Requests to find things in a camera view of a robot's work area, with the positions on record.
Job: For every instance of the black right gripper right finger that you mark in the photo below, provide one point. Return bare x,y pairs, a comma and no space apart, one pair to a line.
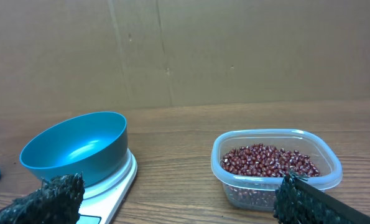
297,202

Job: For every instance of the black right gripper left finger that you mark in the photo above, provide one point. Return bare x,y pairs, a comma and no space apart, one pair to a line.
57,201

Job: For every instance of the white digital kitchen scale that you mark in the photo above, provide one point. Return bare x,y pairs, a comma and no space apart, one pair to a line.
102,200

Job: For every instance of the teal blue bowl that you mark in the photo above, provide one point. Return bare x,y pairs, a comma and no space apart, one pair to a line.
93,144

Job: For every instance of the red adzuki beans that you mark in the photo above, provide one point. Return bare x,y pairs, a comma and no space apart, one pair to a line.
260,160

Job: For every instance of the clear plastic food container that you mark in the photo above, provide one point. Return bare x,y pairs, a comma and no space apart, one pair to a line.
258,193

